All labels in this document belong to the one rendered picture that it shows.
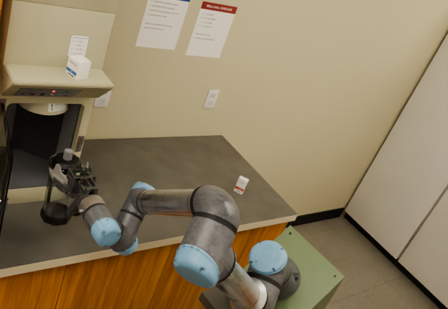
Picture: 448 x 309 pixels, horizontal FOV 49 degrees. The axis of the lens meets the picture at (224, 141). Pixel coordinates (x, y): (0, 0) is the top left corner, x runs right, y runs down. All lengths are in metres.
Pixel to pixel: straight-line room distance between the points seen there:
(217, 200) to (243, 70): 1.58
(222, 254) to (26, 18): 0.90
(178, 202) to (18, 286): 0.76
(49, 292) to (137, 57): 1.07
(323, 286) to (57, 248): 0.92
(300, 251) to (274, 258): 0.26
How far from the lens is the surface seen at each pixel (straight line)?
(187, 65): 2.50
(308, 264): 1.79
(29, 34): 1.63
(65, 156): 1.66
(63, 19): 1.64
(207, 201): 1.22
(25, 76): 1.60
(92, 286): 2.06
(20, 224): 1.92
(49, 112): 1.80
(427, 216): 4.15
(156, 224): 2.04
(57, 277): 1.93
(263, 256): 1.58
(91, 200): 1.50
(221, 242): 1.19
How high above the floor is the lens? 2.22
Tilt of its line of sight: 27 degrees down
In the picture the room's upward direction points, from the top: 22 degrees clockwise
